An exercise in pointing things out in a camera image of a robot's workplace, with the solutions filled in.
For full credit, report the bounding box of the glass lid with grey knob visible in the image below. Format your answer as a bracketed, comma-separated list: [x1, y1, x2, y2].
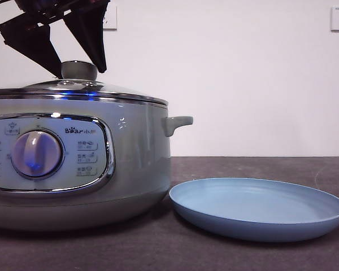
[0, 61, 170, 107]

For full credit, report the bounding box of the grey-green electric steamer pot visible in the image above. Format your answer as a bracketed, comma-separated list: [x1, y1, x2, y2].
[0, 95, 194, 233]

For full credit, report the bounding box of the light blue round plate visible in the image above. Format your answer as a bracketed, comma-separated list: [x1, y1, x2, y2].
[168, 177, 339, 243]

